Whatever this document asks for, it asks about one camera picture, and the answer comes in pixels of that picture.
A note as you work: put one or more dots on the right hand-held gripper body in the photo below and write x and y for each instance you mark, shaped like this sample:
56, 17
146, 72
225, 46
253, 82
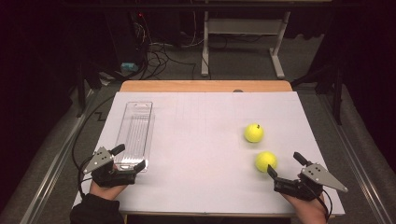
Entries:
320, 175

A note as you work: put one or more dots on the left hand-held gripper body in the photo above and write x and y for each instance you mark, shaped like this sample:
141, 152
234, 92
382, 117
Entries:
99, 158

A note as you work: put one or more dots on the yellow tennis ball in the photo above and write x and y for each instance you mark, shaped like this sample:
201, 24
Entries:
254, 133
265, 160

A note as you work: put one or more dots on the clear plastic tray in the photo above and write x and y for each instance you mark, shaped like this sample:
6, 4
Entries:
137, 124

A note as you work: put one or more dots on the person's left hand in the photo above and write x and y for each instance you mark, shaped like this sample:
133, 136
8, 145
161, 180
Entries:
107, 192

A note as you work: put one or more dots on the person's right hand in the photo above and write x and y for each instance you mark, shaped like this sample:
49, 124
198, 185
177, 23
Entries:
311, 211

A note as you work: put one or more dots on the black metal stand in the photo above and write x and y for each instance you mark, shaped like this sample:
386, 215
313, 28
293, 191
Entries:
81, 93
337, 99

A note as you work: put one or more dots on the small blue object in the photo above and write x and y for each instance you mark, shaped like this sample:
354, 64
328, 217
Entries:
130, 66

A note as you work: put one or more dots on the wooden table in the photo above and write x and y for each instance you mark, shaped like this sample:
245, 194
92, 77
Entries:
186, 85

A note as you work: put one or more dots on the dark curtain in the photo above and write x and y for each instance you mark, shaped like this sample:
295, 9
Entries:
370, 77
31, 77

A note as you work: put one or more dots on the aluminium floor rail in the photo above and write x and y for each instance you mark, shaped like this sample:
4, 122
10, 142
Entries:
53, 168
361, 174

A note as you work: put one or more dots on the white desk frame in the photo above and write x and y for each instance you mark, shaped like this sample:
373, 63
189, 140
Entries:
246, 26

